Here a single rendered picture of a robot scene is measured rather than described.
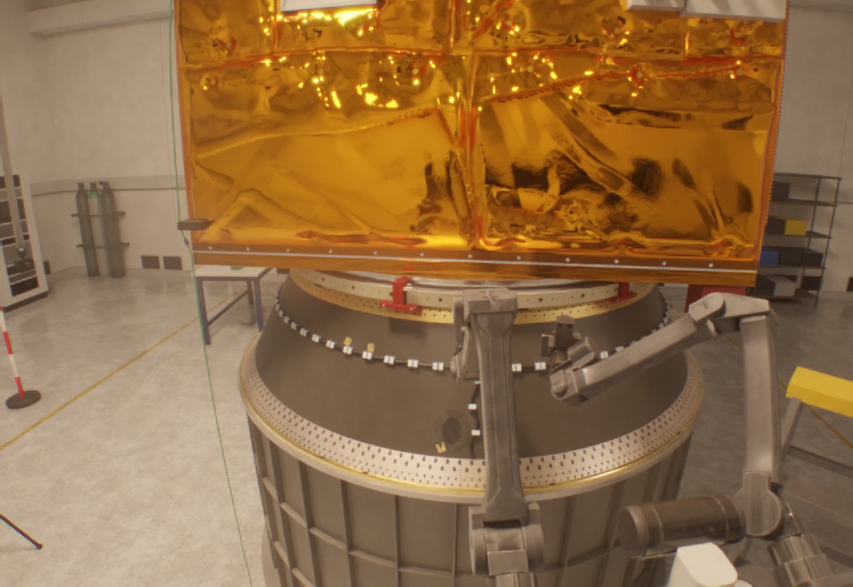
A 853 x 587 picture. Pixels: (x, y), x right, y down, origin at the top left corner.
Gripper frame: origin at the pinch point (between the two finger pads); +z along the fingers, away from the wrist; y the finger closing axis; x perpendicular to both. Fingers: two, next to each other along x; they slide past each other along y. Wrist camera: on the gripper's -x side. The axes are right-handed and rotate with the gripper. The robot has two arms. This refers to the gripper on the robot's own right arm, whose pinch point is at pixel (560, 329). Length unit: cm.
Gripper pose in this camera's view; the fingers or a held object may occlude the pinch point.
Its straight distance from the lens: 135.8
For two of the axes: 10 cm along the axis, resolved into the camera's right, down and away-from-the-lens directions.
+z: 2.3, -4.2, 8.8
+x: 0.4, 9.1, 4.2
